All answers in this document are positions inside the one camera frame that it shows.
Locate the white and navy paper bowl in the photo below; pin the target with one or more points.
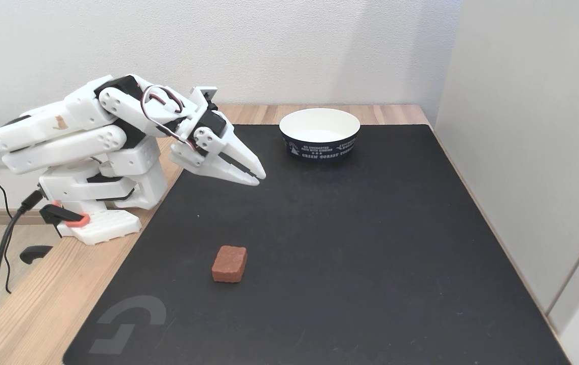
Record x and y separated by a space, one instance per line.
320 126

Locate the brown block toy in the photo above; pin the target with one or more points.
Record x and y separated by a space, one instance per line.
229 263

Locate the black desk mat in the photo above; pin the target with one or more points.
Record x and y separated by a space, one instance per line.
345 253

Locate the black and orange clamp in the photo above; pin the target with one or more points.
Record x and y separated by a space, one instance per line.
64 215

